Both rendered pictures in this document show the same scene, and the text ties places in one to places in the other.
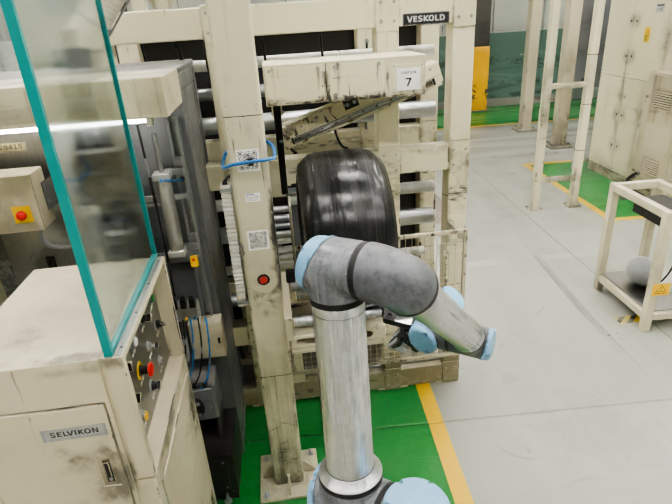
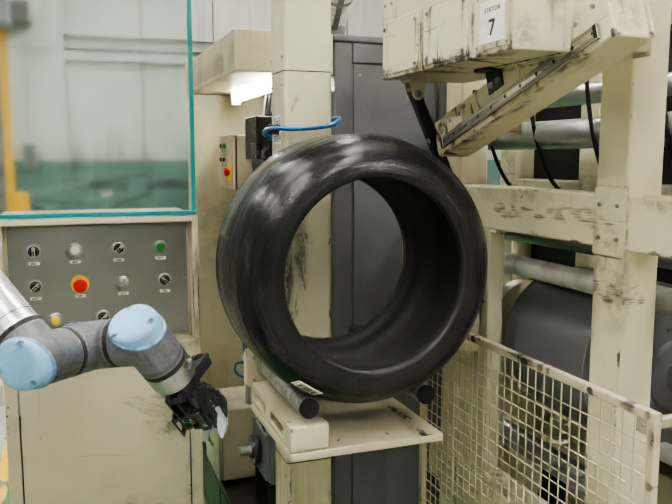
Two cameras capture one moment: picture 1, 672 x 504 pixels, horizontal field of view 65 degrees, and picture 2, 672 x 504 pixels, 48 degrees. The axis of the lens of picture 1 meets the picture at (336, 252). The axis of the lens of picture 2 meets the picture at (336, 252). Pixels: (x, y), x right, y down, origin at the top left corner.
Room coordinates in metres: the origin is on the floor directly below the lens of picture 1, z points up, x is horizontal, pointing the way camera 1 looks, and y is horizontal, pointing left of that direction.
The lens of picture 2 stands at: (1.38, -1.68, 1.44)
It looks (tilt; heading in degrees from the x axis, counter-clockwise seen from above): 7 degrees down; 76
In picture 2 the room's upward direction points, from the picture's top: straight up
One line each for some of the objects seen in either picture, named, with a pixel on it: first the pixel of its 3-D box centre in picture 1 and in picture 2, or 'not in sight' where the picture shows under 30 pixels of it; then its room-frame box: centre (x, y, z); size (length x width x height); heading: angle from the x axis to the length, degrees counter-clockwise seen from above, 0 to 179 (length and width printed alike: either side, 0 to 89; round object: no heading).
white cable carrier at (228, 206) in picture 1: (235, 246); not in sight; (1.75, 0.36, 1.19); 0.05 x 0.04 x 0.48; 6
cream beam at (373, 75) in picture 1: (342, 77); (483, 37); (2.14, -0.07, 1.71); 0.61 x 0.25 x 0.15; 96
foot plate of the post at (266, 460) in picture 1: (289, 472); not in sight; (1.79, 0.28, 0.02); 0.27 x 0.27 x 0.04; 6
